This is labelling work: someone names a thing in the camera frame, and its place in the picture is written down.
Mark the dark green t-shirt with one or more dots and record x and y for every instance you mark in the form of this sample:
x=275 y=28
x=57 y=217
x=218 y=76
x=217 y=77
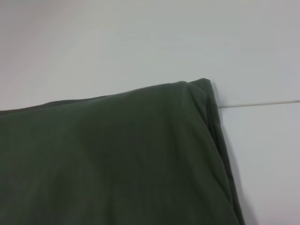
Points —
x=117 y=152

